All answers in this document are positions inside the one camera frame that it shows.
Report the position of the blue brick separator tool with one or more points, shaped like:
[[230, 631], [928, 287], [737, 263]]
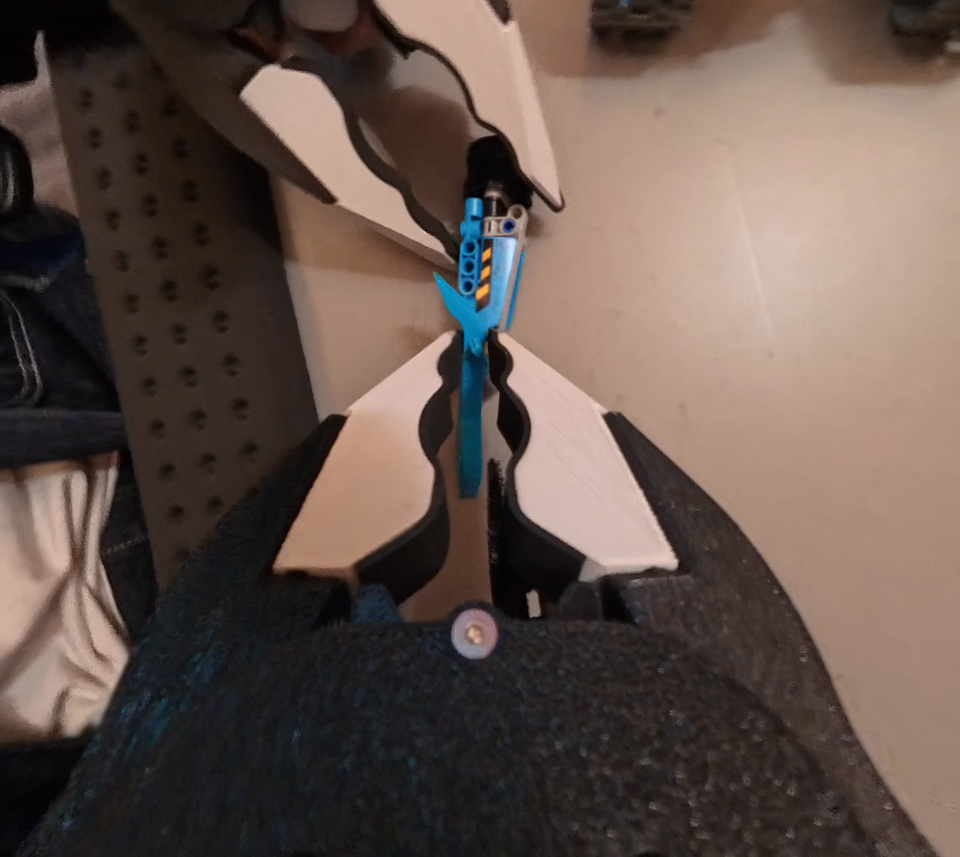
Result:
[[471, 422]]

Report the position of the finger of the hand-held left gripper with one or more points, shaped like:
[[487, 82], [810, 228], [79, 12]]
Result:
[[315, 137], [465, 47]]

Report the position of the blue grey brick assembly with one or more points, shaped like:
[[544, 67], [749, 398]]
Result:
[[495, 272]]

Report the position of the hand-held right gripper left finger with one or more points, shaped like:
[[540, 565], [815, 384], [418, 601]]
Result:
[[360, 489]]

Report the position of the black dimpled mat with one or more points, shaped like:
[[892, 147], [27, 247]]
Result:
[[172, 272]]

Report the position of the white desk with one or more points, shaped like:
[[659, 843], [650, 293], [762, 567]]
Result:
[[712, 347]]

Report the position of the person's leg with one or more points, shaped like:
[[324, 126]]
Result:
[[45, 347]]

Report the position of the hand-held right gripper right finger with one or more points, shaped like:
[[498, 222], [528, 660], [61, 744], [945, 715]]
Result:
[[592, 489]]

